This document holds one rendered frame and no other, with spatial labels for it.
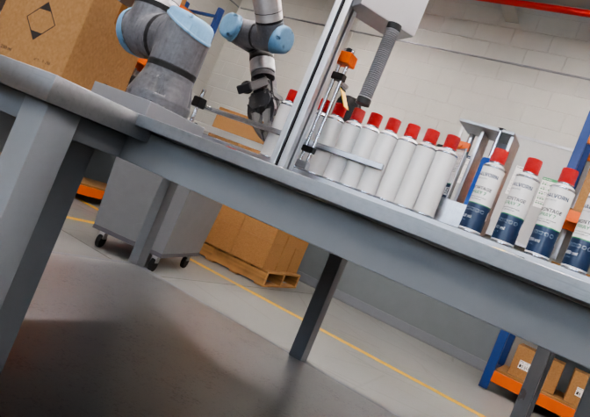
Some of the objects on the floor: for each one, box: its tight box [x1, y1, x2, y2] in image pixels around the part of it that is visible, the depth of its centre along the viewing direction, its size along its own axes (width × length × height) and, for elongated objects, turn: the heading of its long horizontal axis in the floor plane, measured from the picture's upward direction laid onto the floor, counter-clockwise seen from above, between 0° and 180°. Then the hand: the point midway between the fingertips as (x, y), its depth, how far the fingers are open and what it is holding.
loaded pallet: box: [199, 107, 309, 288], centre depth 554 cm, size 120×83×139 cm
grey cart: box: [92, 156, 223, 271], centre depth 405 cm, size 89×63×96 cm
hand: (262, 135), depth 157 cm, fingers closed, pressing on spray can
